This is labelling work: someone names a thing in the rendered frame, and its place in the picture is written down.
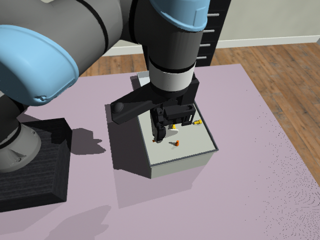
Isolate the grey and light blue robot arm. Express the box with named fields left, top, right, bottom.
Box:
left=0, top=0, right=210, bottom=173

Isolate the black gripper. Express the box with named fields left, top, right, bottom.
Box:
left=150, top=72, right=200, bottom=144

